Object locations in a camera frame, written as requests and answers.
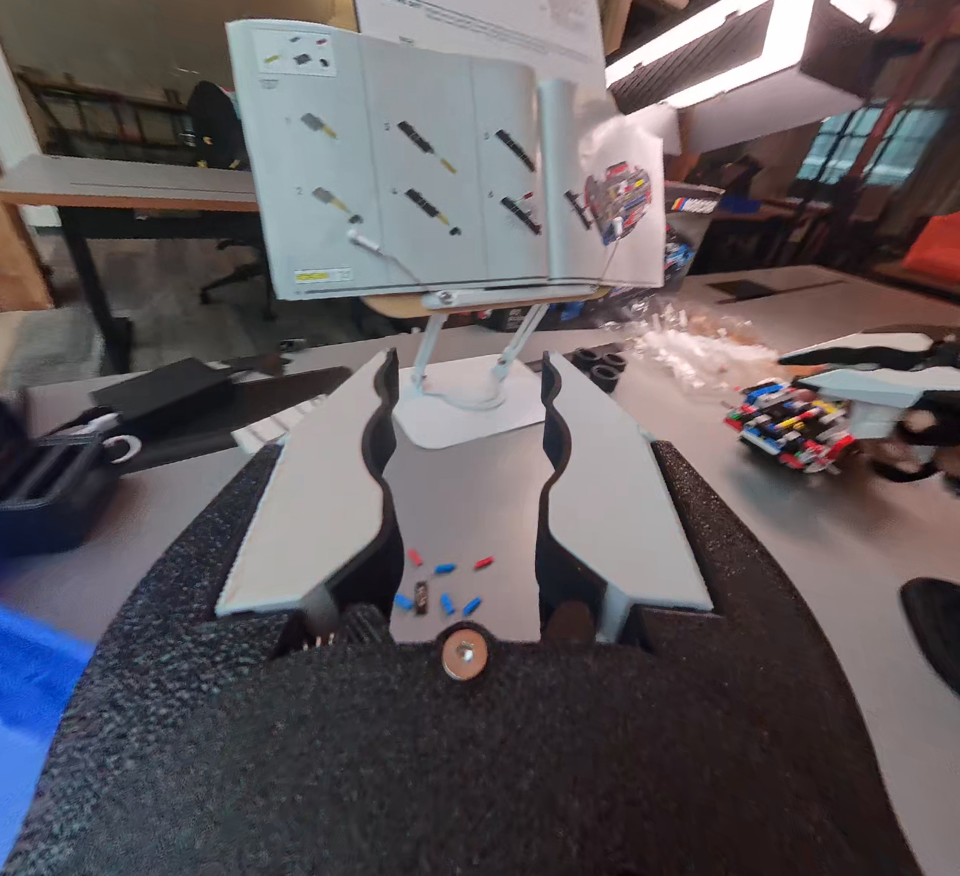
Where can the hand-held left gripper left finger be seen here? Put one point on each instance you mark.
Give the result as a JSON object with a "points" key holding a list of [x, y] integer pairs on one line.
{"points": [[315, 508]]}

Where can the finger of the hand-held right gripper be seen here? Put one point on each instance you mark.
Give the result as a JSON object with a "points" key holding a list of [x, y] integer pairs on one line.
{"points": [[877, 388], [862, 351]]}

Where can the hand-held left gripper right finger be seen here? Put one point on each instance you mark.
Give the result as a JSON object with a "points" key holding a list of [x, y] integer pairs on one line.
{"points": [[622, 516]]}

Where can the toy brick race car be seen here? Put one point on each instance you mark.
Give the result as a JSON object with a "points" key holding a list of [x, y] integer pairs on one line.
{"points": [[787, 426]]}

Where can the instruction booklet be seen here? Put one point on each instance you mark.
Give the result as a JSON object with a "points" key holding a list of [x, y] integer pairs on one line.
{"points": [[420, 163]]}

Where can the grey desk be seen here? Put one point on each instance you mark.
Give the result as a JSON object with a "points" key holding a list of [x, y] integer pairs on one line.
{"points": [[787, 531], [840, 291]]}

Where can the orange plastic bin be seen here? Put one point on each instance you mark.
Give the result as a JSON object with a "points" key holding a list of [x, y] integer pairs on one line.
{"points": [[934, 246]]}

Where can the black printed brick tile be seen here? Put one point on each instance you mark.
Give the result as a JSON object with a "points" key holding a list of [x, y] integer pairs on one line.
{"points": [[421, 597]]}

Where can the black toy tire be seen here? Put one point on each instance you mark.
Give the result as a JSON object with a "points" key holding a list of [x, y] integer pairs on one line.
{"points": [[613, 361], [606, 379], [585, 357]]}

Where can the heap of clear plastic bags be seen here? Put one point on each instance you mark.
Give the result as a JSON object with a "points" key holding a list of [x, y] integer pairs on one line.
{"points": [[690, 343]]}

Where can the wooden book stand white base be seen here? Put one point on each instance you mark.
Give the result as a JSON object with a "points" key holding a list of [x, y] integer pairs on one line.
{"points": [[465, 418]]}

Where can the black power adapter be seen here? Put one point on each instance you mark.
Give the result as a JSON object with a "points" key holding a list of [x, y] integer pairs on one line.
{"points": [[161, 392]]}

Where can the paned window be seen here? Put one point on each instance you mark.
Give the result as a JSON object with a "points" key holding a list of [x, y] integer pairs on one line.
{"points": [[832, 145], [911, 141]]}

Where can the black toy set box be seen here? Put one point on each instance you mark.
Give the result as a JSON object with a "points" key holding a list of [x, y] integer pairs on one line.
{"points": [[690, 223]]}

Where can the dark rounded object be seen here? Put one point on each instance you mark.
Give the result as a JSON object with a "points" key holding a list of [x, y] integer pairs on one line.
{"points": [[937, 636]]}

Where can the black open hard case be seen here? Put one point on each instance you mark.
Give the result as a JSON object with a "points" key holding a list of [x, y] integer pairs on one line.
{"points": [[52, 486]]}

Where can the blue plastic bin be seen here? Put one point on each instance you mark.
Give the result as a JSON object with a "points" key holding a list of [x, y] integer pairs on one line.
{"points": [[30, 703]]}

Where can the wooden edge background table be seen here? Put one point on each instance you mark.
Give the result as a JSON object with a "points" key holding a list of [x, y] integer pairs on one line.
{"points": [[127, 186]]}

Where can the black office chair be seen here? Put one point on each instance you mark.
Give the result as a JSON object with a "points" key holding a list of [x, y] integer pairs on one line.
{"points": [[217, 133]]}

